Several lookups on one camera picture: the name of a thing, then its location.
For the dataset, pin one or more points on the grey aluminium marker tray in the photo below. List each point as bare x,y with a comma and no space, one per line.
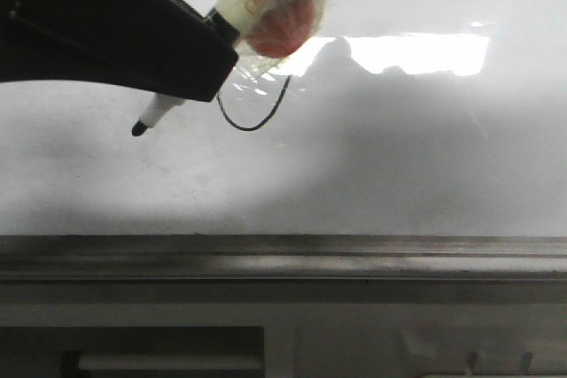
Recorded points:
282,257

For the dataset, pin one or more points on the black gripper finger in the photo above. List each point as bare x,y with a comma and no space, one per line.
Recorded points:
161,46

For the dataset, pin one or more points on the white whiteboard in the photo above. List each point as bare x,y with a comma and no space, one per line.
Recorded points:
403,117

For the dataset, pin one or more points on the red ball taped to marker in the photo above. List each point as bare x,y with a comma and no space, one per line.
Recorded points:
283,27

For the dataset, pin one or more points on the black drawn ink line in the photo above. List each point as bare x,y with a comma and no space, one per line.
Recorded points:
250,104

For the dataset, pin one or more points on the black white whiteboard marker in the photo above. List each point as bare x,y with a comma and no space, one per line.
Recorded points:
248,10

